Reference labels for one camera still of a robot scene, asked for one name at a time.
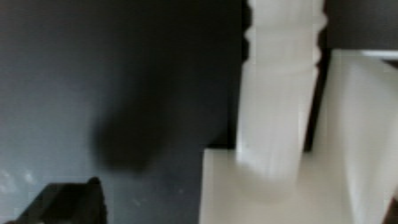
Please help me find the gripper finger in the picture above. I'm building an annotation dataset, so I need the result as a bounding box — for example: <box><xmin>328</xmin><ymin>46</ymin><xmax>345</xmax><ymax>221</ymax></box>
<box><xmin>15</xmin><ymin>177</ymin><xmax>107</xmax><ymax>224</ymax></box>

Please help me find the white chair seat part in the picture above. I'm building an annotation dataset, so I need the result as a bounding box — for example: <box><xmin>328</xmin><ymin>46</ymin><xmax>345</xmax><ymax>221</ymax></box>
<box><xmin>200</xmin><ymin>0</ymin><xmax>398</xmax><ymax>224</ymax></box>

